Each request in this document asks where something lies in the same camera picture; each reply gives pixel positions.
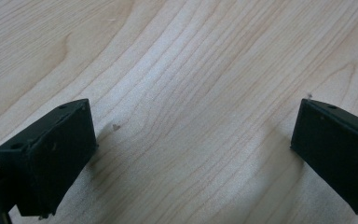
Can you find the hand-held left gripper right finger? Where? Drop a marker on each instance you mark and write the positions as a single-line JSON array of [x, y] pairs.
[[335, 149]]

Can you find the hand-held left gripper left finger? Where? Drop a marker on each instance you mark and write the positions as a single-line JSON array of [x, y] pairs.
[[52, 158]]

